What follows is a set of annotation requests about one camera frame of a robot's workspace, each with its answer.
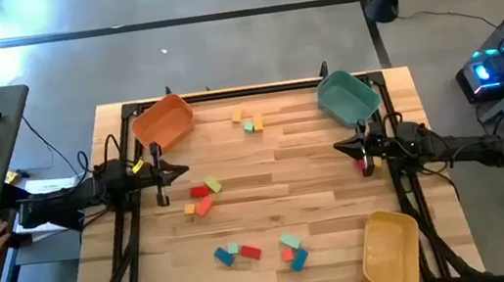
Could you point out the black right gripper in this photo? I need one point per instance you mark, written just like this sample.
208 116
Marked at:
383 142

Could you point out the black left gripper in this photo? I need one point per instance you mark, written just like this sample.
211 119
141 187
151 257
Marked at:
161 195

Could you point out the red wooden block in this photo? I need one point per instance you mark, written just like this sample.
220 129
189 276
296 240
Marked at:
250 252
360 165
199 191

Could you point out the small orange wooden cube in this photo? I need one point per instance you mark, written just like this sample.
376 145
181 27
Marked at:
189 208
377 161

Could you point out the light green wooden block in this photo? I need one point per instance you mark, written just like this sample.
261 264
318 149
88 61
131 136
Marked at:
212 184

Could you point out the small teal wooden cube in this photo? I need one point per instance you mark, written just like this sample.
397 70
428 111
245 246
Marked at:
233 248
248 127

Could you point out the yellow-orange wooden block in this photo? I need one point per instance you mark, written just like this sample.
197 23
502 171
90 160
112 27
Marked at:
258 123
237 114

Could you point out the teal wooden block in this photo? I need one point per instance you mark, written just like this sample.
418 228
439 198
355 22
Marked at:
290 241

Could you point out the blue wooden block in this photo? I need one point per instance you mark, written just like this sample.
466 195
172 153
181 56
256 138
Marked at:
224 256
299 259

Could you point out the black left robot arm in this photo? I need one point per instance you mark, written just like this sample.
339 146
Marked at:
104 181

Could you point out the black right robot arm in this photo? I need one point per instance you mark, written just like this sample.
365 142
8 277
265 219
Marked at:
460 146

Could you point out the yellow tape tag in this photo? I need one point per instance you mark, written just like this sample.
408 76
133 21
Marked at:
138 166

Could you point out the teal plastic bin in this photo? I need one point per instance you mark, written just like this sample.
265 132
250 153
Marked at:
347 98

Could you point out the coral wooden block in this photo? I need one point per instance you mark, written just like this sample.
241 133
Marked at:
204 205

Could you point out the orange plastic bin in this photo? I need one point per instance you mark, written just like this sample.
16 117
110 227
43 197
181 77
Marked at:
165 118

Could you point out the white printed paper sheet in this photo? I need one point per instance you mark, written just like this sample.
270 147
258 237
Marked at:
50 184

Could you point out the small white floor scrap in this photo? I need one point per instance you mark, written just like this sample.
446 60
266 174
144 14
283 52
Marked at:
163 51

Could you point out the yellow plastic bin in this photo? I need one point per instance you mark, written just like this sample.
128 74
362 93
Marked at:
388 265

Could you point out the small red wooden cube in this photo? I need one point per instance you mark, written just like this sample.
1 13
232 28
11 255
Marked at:
288 255

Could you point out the small yellow object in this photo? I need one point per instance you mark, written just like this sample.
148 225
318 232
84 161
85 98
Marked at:
12 177

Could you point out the black metal table frame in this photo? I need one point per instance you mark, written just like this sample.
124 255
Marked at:
250 91

